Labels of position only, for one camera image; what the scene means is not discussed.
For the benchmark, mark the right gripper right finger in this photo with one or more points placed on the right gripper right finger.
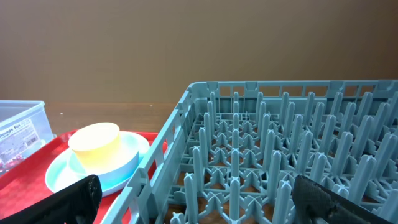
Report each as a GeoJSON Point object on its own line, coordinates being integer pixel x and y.
{"type": "Point", "coordinates": [313, 201]}

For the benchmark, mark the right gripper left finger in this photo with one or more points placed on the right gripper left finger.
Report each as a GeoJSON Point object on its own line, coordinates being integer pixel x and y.
{"type": "Point", "coordinates": [77, 203]}

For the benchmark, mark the red snack wrapper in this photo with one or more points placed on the red snack wrapper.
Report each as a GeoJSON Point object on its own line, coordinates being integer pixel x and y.
{"type": "Point", "coordinates": [5, 166]}

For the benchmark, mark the grey plastic dishwasher rack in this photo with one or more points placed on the grey plastic dishwasher rack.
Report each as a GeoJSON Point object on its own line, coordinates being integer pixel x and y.
{"type": "Point", "coordinates": [231, 151]}

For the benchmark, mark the light blue plate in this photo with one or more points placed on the light blue plate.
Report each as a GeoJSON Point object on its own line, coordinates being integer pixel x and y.
{"type": "Point", "coordinates": [58, 176]}

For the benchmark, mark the light blue shallow bowl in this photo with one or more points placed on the light blue shallow bowl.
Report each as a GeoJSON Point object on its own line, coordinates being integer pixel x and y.
{"type": "Point", "coordinates": [114, 170]}

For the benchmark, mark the yellow plastic cup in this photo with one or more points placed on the yellow plastic cup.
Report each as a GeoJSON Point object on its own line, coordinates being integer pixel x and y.
{"type": "Point", "coordinates": [97, 146]}

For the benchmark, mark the clear plastic storage bin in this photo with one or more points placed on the clear plastic storage bin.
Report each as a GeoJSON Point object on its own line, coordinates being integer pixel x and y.
{"type": "Point", "coordinates": [25, 128]}

